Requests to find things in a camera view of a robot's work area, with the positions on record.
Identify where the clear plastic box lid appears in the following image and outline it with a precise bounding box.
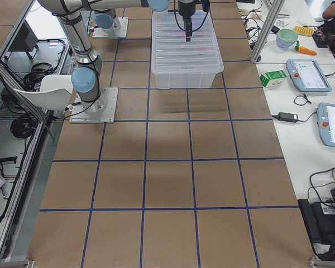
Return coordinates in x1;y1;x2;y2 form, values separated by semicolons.
151;10;223;75

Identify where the green and blue bowl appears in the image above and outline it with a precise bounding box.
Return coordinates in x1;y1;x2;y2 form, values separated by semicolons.
276;28;298;48

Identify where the upper teach pendant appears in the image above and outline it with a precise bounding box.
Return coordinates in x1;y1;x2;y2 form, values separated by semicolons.
286;59;332;93

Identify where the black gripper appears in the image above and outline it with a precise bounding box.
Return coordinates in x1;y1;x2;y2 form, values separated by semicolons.
178;0;209;42

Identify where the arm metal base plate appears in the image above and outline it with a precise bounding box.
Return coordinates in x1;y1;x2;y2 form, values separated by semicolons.
93;17;128;39
69;88;118;123

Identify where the black power adapter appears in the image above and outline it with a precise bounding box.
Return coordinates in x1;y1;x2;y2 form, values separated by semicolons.
272;112;299;123

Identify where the toy carrot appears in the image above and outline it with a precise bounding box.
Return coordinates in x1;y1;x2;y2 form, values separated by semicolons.
294;41;317;56

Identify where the white plastic chair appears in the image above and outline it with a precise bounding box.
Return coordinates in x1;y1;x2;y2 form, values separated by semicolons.
13;75;73;111

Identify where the teach pendant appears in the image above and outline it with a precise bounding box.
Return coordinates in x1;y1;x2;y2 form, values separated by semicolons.
317;103;335;147
286;59;332;93

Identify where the green white milk carton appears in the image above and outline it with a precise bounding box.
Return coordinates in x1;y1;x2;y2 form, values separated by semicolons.
260;70;287;88

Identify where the clear plastic storage box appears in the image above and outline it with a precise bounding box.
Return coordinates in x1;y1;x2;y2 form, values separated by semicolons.
150;73;218;89

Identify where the aluminium frame post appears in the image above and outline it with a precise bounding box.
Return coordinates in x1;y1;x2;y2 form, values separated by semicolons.
250;0;285;64

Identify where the yellow toy corn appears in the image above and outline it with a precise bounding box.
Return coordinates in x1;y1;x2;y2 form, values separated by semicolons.
293;26;315;36

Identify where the lower teach pendant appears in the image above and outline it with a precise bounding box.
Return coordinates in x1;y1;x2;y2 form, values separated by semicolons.
317;103;335;147

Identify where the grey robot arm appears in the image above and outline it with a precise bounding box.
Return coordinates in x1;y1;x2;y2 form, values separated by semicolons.
39;1;170;112
94;8;121;31

